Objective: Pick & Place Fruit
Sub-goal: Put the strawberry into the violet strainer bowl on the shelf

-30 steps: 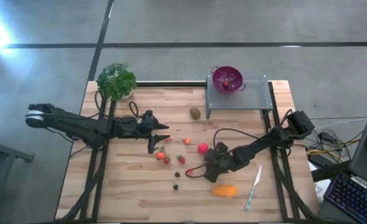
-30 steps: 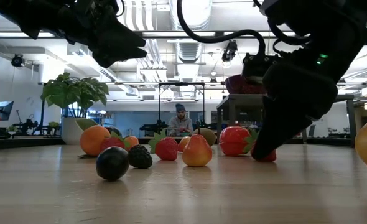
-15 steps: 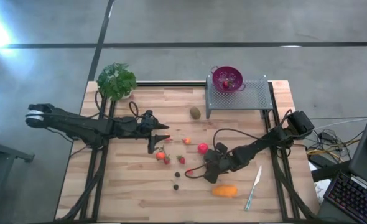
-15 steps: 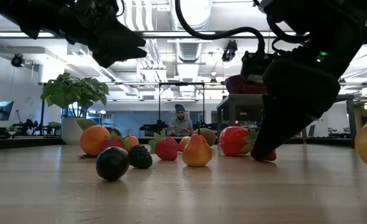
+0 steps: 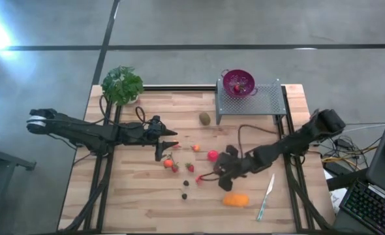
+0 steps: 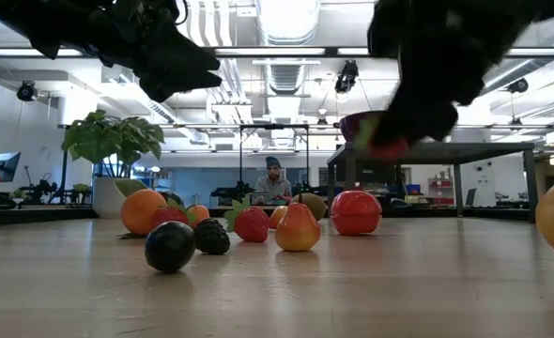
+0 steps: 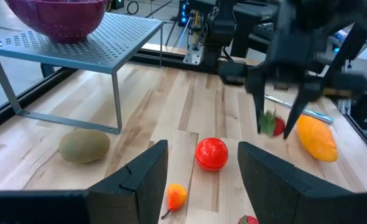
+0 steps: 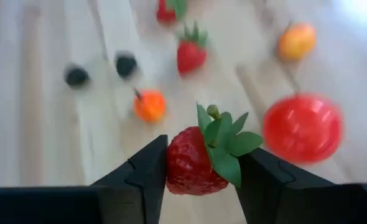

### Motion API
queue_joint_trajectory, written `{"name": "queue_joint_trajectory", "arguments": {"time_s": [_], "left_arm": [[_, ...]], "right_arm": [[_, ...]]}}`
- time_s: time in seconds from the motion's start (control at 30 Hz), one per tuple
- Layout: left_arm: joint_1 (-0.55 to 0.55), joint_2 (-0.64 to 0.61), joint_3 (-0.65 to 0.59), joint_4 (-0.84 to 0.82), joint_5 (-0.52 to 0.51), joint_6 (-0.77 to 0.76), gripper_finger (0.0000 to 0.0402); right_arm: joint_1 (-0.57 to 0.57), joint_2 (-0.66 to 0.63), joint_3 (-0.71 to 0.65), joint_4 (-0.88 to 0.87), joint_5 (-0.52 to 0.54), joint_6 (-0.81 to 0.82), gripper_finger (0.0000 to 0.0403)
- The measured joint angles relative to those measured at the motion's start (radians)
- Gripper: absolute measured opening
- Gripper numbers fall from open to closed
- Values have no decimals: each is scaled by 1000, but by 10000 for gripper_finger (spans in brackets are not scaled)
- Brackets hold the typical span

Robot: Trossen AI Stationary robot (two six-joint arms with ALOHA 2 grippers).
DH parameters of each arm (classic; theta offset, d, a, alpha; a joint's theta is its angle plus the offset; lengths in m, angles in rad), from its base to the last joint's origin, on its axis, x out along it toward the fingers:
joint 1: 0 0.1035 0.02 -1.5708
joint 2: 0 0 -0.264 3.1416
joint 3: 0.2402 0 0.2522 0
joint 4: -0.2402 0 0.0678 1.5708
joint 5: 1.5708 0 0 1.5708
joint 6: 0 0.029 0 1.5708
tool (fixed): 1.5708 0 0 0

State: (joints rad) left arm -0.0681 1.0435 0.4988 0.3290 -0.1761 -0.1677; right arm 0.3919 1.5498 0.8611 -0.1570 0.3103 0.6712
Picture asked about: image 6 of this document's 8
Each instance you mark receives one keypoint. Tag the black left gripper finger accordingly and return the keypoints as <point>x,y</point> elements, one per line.
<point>178,56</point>
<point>173,87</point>

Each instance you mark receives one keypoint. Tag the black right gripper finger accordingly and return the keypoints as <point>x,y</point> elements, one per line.
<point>401,122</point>
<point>439,122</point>

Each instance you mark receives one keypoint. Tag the red tomato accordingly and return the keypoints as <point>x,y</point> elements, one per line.
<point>356,212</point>

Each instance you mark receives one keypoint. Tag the brown-green kiwi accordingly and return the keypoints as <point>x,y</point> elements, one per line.
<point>318,204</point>

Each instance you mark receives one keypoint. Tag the orange fruit with leaf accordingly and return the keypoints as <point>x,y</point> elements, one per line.
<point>138,211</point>

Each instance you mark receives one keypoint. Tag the small orange peach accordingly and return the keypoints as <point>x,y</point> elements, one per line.
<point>276,216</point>
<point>202,213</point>

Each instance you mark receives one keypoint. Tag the small red strawberry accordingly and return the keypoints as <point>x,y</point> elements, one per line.
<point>169,217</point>

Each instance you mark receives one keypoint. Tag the orange-yellow pear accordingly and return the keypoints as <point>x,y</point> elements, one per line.
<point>298,232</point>

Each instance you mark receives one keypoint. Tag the black blackberry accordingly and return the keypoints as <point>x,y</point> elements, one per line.
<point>211,237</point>

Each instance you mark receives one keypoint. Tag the large red strawberry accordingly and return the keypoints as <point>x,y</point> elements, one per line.
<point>252,225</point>

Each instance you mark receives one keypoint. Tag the smooth black plum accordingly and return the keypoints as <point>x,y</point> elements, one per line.
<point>170,247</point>

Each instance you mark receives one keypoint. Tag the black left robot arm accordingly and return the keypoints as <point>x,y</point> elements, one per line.
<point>14,14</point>

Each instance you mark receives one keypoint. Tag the background black robot arm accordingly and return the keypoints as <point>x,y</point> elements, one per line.
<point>37,190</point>
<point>232,191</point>

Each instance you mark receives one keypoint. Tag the grey perforated metal shelf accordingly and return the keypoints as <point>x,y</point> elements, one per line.
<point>427,151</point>

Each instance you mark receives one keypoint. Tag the red storage bin shelf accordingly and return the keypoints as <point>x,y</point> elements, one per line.
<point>441,188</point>

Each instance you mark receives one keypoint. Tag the black ceiling spotlight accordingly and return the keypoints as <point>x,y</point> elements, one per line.
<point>518,85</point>
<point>346,77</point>
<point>26,90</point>

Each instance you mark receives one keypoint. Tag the green plant in white pot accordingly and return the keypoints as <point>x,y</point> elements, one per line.
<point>112,141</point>

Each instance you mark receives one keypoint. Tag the black overhead light beam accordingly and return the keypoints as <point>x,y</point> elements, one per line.
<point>331,51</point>

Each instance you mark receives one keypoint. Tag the person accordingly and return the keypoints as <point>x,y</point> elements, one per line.
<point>272,183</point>

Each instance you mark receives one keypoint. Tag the small background potted plant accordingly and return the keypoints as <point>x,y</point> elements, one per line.
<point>81,190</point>

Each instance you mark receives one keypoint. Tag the background tilted monitor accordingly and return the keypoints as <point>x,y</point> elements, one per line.
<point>4,166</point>

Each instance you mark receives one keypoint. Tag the black table edge rail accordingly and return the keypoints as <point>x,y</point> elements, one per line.
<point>493,214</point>

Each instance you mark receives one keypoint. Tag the silver ceiling air duct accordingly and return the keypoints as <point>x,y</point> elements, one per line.
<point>284,77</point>

